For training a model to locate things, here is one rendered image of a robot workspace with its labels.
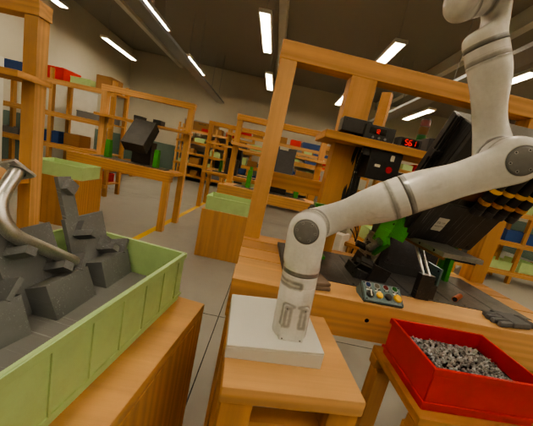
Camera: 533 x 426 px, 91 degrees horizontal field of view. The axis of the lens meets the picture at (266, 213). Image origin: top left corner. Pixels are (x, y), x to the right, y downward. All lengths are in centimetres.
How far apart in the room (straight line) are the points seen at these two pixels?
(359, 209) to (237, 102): 1103
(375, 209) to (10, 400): 69
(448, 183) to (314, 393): 52
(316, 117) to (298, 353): 1101
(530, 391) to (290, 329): 61
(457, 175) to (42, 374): 81
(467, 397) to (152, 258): 97
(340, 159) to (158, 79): 1146
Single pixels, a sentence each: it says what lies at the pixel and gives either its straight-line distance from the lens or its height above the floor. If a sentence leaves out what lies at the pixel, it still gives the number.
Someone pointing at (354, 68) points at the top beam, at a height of 188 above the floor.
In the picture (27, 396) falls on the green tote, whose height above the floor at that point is 89.
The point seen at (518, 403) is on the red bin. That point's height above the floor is 86.
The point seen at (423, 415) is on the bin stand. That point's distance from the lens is 89.
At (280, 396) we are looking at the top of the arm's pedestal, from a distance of 67.
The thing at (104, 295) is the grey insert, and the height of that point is 85.
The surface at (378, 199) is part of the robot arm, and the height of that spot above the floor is 129.
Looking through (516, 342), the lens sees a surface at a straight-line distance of 145.
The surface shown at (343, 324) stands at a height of 80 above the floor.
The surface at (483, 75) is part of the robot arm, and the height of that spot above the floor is 155.
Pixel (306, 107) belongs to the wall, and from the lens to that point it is 1149.
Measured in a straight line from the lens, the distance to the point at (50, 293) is 81.
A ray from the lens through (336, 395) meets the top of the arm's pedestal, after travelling 72.
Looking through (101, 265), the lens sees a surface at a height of 92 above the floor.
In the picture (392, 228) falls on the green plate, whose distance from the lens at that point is 126.
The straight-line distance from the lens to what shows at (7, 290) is 78.
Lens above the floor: 131
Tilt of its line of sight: 10 degrees down
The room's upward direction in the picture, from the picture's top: 12 degrees clockwise
